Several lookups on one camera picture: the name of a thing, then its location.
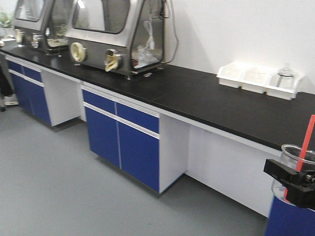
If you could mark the blue white cabinet left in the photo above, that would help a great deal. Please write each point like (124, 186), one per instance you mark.
(49, 96)

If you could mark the round glass flask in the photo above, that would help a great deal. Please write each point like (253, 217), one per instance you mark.
(286, 73)

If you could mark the green plant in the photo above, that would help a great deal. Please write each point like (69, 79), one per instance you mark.
(6, 25)

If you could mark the clear glass beaker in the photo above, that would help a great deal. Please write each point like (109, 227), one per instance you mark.
(290, 155)

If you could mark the blue cabinet bottom right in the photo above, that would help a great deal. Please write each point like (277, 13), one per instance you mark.
(289, 220)

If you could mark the red stirring rod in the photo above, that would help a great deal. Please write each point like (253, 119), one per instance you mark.
(303, 151)

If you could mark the white bin middle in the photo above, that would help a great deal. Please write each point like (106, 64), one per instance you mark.
(257, 78)

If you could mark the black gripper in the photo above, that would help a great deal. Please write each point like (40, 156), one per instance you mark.
(301, 192)

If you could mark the white bin right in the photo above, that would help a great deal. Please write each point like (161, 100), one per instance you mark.
(284, 93)

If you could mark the large steel glove box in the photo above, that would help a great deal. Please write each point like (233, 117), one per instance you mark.
(119, 36)

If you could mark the white bin left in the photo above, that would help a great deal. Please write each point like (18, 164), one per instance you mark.
(230, 75)

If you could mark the white bin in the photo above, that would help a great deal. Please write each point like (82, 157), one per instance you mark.
(230, 75)
(284, 93)
(257, 78)

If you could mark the white shoe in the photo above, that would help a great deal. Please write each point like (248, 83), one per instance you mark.
(11, 100)

